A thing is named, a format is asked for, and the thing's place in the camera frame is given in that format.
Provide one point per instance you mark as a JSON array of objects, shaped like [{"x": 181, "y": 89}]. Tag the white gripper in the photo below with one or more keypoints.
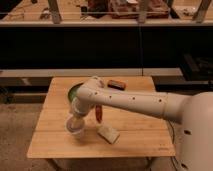
[{"x": 75, "y": 111}]

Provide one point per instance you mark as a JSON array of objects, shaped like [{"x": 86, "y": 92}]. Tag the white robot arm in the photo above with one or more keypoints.
[{"x": 194, "y": 113}]

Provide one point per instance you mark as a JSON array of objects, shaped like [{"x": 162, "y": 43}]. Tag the green ceramic bowl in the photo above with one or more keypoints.
[{"x": 72, "y": 92}]

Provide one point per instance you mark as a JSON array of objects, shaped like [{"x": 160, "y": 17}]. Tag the red oblong object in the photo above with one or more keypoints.
[{"x": 98, "y": 113}]

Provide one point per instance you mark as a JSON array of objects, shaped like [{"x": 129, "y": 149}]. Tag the dark brown rectangular block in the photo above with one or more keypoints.
[{"x": 116, "y": 84}]

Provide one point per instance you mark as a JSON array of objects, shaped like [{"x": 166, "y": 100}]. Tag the beige sponge block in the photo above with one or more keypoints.
[{"x": 109, "y": 133}]

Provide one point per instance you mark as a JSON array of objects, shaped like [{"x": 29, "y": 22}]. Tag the wooden table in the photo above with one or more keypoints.
[{"x": 140, "y": 136}]

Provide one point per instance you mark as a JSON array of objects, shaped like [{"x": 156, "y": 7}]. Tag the brown tray on shelf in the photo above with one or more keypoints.
[{"x": 130, "y": 9}]

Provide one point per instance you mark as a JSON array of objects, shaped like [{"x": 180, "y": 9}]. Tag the wooden workbench shelf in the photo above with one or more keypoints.
[{"x": 95, "y": 13}]

